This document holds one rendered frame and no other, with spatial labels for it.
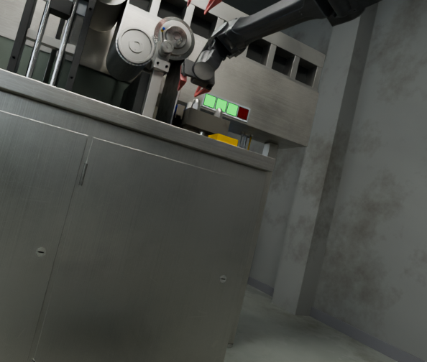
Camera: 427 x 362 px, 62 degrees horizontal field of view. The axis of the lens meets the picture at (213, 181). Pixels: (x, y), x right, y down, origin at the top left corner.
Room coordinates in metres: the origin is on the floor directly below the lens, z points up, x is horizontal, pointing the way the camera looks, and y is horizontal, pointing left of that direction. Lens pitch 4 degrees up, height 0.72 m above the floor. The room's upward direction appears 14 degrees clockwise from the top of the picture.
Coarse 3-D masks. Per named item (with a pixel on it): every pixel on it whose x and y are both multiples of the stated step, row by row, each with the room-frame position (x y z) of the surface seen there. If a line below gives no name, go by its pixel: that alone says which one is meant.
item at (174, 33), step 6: (168, 30) 1.17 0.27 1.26; (174, 30) 1.17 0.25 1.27; (180, 30) 1.18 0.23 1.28; (168, 36) 1.17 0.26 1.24; (174, 36) 1.17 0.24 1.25; (180, 36) 1.19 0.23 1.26; (186, 36) 1.19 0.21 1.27; (174, 42) 1.18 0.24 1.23; (174, 48) 1.19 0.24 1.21; (180, 48) 1.21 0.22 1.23
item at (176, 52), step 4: (164, 24) 1.17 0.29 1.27; (168, 24) 1.17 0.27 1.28; (172, 24) 1.18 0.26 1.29; (176, 24) 1.18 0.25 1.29; (180, 24) 1.19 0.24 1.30; (160, 28) 1.17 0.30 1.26; (184, 28) 1.20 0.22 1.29; (160, 32) 1.17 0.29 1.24; (164, 32) 1.17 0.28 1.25; (188, 32) 1.20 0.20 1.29; (160, 36) 1.17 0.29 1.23; (164, 36) 1.17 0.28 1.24; (188, 36) 1.20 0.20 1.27; (160, 40) 1.17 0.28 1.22; (164, 40) 1.17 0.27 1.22; (188, 40) 1.21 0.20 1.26; (188, 44) 1.21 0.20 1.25; (184, 48) 1.20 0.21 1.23; (188, 48) 1.21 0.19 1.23; (172, 52) 1.19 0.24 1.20; (176, 52) 1.19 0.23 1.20; (180, 52) 1.20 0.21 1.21; (184, 52) 1.20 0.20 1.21; (172, 60) 1.27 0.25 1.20; (148, 64) 1.37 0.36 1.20; (148, 68) 1.41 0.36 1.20
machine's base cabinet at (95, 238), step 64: (0, 128) 0.79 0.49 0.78; (64, 128) 0.85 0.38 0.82; (0, 192) 0.81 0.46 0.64; (64, 192) 0.86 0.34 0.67; (128, 192) 0.92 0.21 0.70; (192, 192) 0.99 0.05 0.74; (256, 192) 1.08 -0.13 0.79; (0, 256) 0.82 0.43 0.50; (64, 256) 0.87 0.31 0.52; (128, 256) 0.94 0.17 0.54; (192, 256) 1.01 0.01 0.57; (0, 320) 0.83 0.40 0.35; (64, 320) 0.89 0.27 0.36; (128, 320) 0.95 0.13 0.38; (192, 320) 1.03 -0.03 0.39
